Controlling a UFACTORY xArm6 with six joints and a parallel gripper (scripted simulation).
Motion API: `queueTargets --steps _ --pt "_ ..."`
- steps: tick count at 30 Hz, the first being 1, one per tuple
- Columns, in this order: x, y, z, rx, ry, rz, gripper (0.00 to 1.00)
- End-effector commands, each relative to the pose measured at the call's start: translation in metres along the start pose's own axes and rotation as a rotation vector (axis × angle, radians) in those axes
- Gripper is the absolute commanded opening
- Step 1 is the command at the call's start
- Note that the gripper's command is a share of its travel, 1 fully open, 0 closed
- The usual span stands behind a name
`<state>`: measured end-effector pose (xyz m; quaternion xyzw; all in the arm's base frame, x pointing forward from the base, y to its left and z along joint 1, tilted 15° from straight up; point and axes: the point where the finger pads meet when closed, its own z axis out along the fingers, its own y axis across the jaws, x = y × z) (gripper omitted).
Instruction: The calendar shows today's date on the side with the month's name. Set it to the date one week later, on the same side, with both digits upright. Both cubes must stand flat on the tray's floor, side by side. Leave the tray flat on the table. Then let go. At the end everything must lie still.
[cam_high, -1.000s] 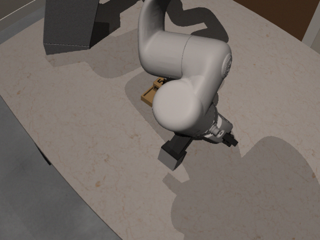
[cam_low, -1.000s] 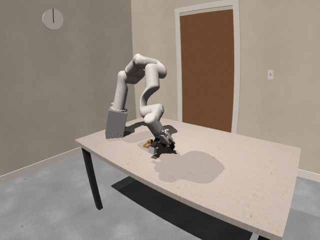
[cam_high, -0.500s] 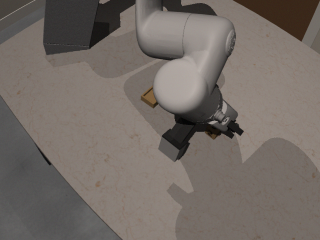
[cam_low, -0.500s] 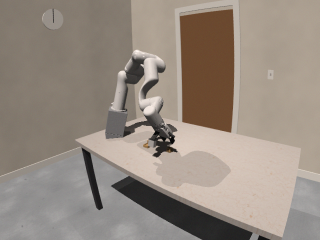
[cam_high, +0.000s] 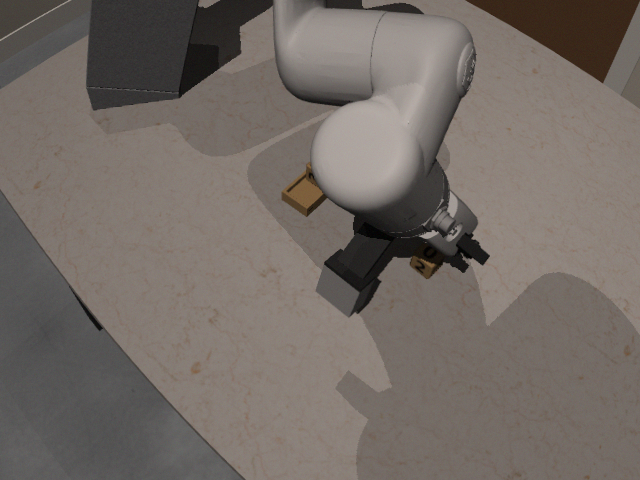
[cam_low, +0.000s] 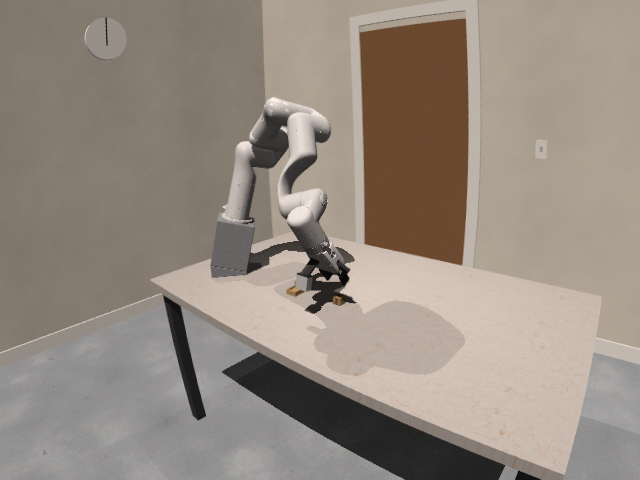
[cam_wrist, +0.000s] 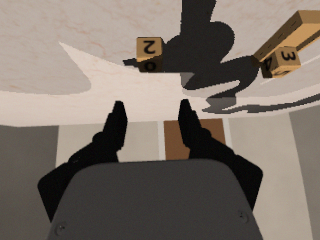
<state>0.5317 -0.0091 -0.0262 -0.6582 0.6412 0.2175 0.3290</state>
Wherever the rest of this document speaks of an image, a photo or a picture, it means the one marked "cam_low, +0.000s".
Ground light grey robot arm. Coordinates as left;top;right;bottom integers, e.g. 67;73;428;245
221;97;331;292

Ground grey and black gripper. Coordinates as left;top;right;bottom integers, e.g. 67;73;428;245
307;242;350;286

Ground wooden tray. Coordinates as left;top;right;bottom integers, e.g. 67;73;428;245
286;285;304;296

